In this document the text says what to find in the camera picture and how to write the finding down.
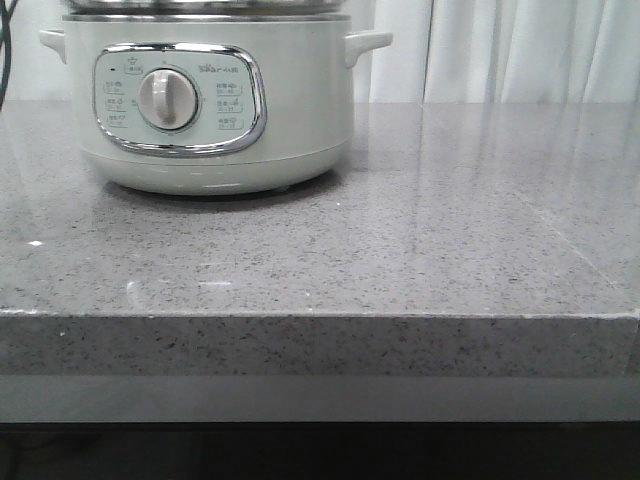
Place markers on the pale green electric cooking pot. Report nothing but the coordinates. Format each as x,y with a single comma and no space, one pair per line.
212,104

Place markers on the white pleated curtain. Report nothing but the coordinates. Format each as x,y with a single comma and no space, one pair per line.
500,51

